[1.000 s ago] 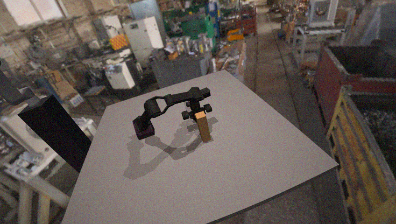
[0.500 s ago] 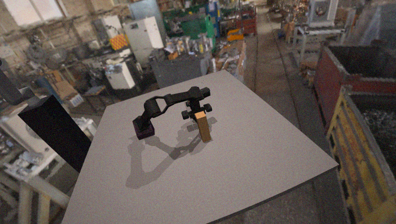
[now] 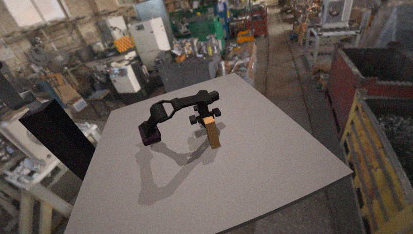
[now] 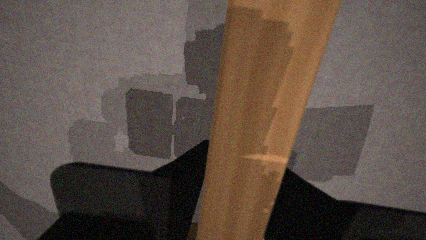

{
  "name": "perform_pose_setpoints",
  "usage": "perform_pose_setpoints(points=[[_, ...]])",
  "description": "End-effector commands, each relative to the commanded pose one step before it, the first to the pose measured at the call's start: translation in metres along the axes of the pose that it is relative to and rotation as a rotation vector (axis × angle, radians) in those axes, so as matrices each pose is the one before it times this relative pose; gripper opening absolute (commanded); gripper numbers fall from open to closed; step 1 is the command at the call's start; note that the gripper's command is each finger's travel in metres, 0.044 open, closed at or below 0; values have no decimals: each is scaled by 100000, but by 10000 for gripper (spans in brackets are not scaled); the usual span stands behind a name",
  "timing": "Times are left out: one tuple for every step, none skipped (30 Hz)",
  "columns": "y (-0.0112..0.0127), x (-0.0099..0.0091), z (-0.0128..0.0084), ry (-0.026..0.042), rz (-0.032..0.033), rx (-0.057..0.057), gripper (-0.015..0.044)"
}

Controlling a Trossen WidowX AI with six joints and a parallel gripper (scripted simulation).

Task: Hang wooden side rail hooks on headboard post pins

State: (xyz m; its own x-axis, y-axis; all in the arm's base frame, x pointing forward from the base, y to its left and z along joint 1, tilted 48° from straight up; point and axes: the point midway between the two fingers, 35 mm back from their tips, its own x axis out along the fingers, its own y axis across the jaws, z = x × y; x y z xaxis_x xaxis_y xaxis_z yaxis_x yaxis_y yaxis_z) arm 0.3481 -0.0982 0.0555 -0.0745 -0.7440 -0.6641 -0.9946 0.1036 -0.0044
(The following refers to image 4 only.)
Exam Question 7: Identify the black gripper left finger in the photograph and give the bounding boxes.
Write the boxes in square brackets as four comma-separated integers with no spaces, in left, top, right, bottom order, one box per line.
[50,140,209,240]

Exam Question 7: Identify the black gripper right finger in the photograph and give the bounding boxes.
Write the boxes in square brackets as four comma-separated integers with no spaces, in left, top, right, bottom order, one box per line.
[263,167,426,240]

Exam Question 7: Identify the wooden board with black hook end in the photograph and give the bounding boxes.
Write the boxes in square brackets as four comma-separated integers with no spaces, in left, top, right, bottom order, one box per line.
[196,0,342,240]

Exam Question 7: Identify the brown wooden post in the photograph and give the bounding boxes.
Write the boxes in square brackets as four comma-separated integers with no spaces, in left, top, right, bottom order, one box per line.
[187,223,198,240]

